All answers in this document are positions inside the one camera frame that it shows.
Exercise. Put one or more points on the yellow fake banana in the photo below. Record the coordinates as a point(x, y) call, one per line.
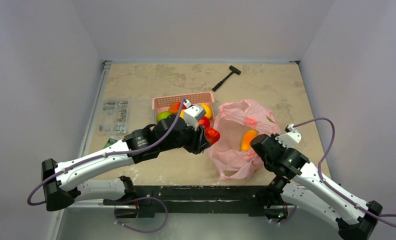
point(182, 114)

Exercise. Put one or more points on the red orange fake mango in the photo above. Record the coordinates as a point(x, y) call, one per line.
point(174, 108)

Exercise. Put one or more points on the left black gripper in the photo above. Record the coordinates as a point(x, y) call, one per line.
point(198, 142)

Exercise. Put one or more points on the clear plastic screw organizer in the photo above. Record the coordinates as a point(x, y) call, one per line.
point(114, 115)

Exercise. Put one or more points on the green fake pear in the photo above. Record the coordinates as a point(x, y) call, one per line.
point(163, 115)

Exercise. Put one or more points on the yellow fake lemon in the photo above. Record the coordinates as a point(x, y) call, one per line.
point(208, 111)

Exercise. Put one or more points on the red fake apple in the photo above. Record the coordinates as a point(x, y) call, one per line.
point(212, 135)

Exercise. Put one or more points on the black hammer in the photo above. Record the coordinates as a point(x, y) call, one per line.
point(233, 70)

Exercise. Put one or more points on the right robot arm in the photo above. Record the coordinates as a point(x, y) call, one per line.
point(297, 182)

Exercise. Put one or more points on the orange yellow fake fruit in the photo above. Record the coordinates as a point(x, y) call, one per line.
point(247, 138)

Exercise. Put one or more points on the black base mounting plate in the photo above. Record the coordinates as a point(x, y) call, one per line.
point(144, 201)

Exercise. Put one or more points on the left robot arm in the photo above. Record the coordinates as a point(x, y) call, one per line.
point(71, 181)

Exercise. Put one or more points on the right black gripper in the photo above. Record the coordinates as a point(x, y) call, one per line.
point(260, 147)

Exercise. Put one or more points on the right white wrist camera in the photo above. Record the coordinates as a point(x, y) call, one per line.
point(290, 138)

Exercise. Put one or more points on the aluminium frame rail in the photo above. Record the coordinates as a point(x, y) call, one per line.
point(58, 216)

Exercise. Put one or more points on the pink plastic bag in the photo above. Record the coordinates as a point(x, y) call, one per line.
point(233, 121)

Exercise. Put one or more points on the green labelled small box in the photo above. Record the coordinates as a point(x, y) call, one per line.
point(111, 140)

